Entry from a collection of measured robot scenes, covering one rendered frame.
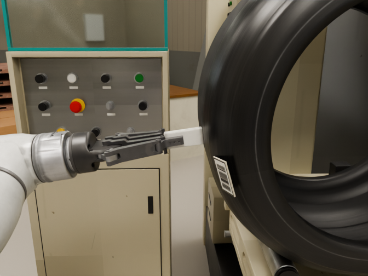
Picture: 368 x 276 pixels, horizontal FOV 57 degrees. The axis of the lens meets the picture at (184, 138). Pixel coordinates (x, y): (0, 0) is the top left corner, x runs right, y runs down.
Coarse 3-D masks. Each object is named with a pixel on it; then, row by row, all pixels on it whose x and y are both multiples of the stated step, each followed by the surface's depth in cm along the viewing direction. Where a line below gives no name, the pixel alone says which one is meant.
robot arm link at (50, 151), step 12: (60, 132) 62; (36, 144) 58; (48, 144) 58; (60, 144) 58; (36, 156) 58; (48, 156) 58; (60, 156) 58; (36, 168) 58; (48, 168) 58; (60, 168) 58; (72, 168) 60; (48, 180) 60
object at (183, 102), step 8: (176, 88) 410; (184, 88) 410; (176, 96) 361; (184, 96) 366; (192, 96) 374; (176, 104) 366; (184, 104) 371; (192, 104) 377; (176, 112) 368; (184, 112) 374; (192, 112) 379; (176, 120) 371; (184, 120) 376; (192, 120) 382; (176, 128) 373; (184, 128) 379; (176, 152) 381; (184, 152) 386; (192, 152) 393; (200, 152) 399
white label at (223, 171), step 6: (216, 162) 53; (222, 162) 51; (216, 168) 54; (222, 168) 52; (222, 174) 53; (228, 174) 51; (222, 180) 54; (228, 180) 52; (222, 186) 55; (228, 186) 53; (228, 192) 54; (234, 192) 52
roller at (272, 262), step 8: (264, 248) 68; (264, 256) 67; (272, 256) 64; (280, 256) 63; (272, 264) 63; (280, 264) 61; (288, 264) 61; (272, 272) 62; (280, 272) 60; (288, 272) 60; (296, 272) 60
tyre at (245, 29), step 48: (288, 0) 46; (336, 0) 45; (240, 48) 49; (288, 48) 46; (240, 96) 48; (240, 144) 50; (240, 192) 53; (288, 192) 82; (336, 192) 83; (288, 240) 55; (336, 240) 55
